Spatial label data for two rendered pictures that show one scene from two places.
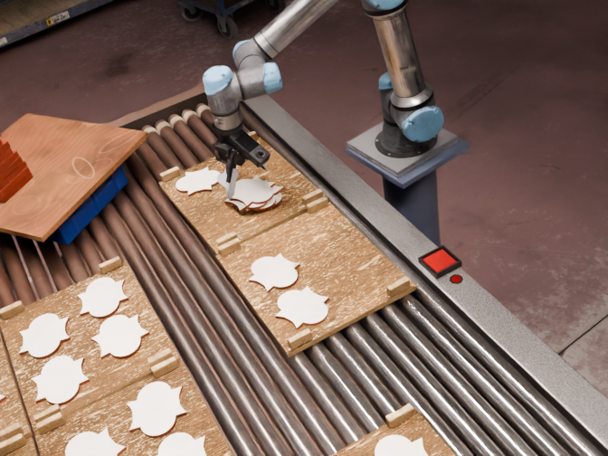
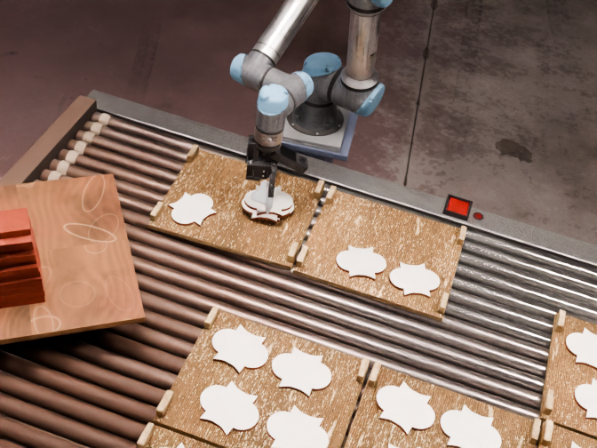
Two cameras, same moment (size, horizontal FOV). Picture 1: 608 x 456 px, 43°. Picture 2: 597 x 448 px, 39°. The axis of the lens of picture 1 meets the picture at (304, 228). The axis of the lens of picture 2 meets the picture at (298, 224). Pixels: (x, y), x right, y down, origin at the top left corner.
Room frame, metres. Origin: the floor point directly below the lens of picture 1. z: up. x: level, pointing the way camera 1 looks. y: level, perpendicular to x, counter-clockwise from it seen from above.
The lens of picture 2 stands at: (0.73, 1.53, 2.60)
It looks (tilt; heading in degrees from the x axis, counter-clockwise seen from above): 44 degrees down; 303
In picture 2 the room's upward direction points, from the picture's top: 9 degrees clockwise
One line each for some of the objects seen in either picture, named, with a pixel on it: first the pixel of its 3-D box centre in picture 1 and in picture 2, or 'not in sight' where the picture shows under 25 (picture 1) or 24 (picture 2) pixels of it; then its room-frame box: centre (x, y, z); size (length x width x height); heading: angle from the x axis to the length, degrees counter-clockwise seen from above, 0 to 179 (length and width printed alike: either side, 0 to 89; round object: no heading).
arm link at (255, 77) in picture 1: (257, 78); (287, 89); (1.79, 0.04, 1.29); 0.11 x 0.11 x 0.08; 7
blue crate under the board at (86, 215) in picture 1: (55, 192); not in sight; (1.95, 0.70, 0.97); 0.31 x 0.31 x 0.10; 56
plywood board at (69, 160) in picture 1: (33, 170); (23, 256); (1.99, 0.75, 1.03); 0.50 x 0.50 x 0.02; 56
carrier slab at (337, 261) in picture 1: (310, 271); (382, 251); (1.42, 0.01, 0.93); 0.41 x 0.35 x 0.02; 21
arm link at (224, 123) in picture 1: (226, 117); (268, 133); (1.76, 0.14, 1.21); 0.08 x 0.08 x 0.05
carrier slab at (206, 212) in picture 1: (240, 191); (239, 205); (1.82, 0.16, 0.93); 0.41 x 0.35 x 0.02; 23
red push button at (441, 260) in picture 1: (440, 261); (457, 207); (1.37, -0.31, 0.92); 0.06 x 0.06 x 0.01; 21
